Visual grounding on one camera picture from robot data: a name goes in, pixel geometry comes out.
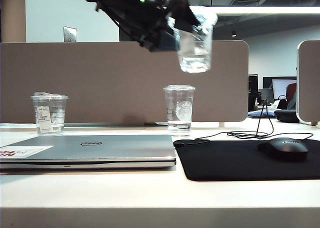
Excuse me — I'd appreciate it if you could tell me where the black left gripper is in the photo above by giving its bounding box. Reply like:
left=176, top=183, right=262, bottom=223
left=117, top=0, right=200, bottom=53

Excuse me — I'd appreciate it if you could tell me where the short clear labelled plastic cup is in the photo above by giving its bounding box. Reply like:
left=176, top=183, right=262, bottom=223
left=172, top=5, right=219, bottom=74

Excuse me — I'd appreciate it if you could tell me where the tall clear Starbucks cup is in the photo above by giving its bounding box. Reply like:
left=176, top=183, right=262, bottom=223
left=162, top=85, right=196, bottom=138

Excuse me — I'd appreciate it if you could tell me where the silver Dell laptop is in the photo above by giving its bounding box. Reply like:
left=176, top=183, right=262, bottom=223
left=0, top=134, right=177, bottom=171

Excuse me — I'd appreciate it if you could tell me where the clear cup with crumpled lid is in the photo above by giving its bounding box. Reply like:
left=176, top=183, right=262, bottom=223
left=30, top=92, right=70, bottom=136

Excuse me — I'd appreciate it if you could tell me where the long ceiling light strip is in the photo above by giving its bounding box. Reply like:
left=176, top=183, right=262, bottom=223
left=212, top=6, right=320, bottom=15

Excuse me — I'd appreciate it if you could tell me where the dark computer monitor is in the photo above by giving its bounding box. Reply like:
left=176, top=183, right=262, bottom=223
left=248, top=74, right=259, bottom=99

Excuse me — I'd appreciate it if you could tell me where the wide brown desk divider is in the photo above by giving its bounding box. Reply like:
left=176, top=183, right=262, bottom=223
left=0, top=39, right=249, bottom=125

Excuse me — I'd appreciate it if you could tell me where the lit computer monitor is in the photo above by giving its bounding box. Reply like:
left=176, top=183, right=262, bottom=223
left=262, top=76, right=298, bottom=101

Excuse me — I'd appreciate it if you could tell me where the blue cloth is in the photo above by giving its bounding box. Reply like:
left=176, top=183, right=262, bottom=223
left=248, top=111, right=276, bottom=119

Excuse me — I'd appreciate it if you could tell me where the person in red top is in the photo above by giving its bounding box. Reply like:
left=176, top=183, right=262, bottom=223
left=285, top=82, right=298, bottom=111

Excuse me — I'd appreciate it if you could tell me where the brown divider with white edge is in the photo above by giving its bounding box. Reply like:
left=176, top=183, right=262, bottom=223
left=296, top=39, right=320, bottom=126

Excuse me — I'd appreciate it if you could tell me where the black pouch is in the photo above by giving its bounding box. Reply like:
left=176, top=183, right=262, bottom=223
left=273, top=109, right=300, bottom=124

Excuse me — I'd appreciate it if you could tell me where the black mouse pad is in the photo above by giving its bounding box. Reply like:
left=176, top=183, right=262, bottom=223
left=172, top=138, right=320, bottom=183

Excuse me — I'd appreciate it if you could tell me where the black computer mouse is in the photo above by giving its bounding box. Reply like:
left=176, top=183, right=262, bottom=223
left=257, top=137, right=309, bottom=161

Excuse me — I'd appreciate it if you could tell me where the metal wall switch plate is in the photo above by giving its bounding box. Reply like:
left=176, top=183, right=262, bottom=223
left=62, top=25, right=78, bottom=43

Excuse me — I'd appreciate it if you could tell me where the black mouse cable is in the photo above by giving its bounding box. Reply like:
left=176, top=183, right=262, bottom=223
left=172, top=101, right=314, bottom=146

